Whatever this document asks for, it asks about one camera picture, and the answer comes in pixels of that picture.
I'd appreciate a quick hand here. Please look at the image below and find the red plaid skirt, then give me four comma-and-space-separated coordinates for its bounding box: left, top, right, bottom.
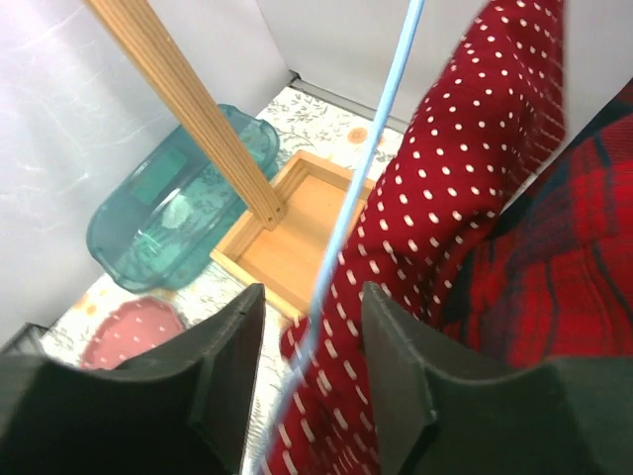
441, 86, 632, 367

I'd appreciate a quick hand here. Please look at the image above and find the teal plastic basket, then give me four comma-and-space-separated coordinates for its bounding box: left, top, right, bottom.
86, 103, 282, 294

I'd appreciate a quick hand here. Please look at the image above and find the pink polka dot plate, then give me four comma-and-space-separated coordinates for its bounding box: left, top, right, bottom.
79, 296, 185, 370

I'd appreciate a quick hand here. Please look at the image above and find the blue wire hanger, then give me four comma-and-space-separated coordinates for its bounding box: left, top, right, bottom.
241, 0, 425, 474

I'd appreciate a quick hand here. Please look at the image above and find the red polka dot cloth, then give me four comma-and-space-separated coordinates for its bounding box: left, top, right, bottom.
260, 1, 565, 474

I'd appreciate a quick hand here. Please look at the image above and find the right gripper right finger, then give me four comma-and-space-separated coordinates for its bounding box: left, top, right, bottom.
362, 283, 632, 475

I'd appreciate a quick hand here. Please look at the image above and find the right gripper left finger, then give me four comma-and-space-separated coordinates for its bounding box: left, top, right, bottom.
1, 284, 265, 474

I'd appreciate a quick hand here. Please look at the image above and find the wooden clothes rack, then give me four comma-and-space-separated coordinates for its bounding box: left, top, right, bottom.
88, 0, 352, 319

